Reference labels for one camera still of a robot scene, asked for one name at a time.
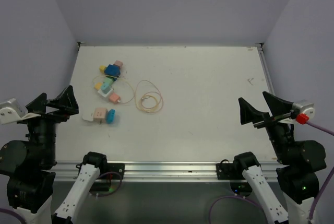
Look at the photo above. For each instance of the light blue plug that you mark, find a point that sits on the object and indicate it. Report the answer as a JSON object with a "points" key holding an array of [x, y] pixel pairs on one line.
{"points": [[110, 116]]}

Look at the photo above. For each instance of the aluminium front rail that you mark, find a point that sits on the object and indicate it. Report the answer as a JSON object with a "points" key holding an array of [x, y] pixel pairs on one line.
{"points": [[137, 171]]}

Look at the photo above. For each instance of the aluminium right rail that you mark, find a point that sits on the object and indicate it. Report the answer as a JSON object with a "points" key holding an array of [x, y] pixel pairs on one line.
{"points": [[260, 50]]}

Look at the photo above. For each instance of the yellow plug with cable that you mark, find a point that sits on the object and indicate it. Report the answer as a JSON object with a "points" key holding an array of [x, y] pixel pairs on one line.
{"points": [[98, 86]]}

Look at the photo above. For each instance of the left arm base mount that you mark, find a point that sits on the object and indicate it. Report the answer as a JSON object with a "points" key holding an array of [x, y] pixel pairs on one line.
{"points": [[118, 170]]}

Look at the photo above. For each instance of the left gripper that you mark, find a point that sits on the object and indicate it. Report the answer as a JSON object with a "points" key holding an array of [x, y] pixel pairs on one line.
{"points": [[65, 102]]}

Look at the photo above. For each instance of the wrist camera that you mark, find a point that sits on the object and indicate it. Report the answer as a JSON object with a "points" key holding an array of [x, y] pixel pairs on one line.
{"points": [[300, 113], [12, 111]]}

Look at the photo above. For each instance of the dark blue cube socket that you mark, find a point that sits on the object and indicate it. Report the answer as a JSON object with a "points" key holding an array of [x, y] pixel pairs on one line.
{"points": [[112, 70]]}

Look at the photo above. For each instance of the teal plug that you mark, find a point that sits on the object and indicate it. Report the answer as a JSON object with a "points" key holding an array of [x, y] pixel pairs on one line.
{"points": [[105, 88]]}

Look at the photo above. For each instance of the salmon plug with cable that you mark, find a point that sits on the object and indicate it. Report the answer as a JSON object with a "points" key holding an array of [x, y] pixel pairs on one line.
{"points": [[114, 98]]}

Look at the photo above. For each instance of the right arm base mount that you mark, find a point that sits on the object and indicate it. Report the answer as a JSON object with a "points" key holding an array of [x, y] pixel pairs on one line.
{"points": [[226, 170]]}

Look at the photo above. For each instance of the green plug on blue cube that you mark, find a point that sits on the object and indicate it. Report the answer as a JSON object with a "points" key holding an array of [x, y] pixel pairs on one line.
{"points": [[108, 80]]}

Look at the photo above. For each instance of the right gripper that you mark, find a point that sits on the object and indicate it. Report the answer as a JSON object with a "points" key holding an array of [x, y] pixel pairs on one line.
{"points": [[277, 106]]}

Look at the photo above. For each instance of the pink cube socket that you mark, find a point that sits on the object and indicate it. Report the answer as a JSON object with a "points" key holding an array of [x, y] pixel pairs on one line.
{"points": [[100, 115]]}

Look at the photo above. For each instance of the yellow plug on blue cube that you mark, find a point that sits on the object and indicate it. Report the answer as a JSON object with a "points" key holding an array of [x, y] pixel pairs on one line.
{"points": [[102, 69]]}

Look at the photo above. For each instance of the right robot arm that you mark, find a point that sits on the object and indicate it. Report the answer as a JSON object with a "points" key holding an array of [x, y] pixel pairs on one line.
{"points": [[300, 160]]}

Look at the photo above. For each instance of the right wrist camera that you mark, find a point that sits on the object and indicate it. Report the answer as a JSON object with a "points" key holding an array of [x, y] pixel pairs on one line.
{"points": [[300, 113]]}

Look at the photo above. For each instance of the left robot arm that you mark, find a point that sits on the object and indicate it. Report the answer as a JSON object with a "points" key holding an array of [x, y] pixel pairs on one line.
{"points": [[28, 163]]}

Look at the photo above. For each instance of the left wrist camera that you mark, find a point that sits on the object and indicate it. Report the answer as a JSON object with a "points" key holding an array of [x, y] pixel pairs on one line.
{"points": [[12, 111]]}

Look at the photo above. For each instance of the aluminium rail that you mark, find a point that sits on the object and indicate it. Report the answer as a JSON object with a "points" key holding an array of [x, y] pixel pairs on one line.
{"points": [[137, 171], [260, 50]]}

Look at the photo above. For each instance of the white cube socket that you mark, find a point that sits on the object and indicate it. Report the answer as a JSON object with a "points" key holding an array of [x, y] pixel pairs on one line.
{"points": [[105, 95]]}

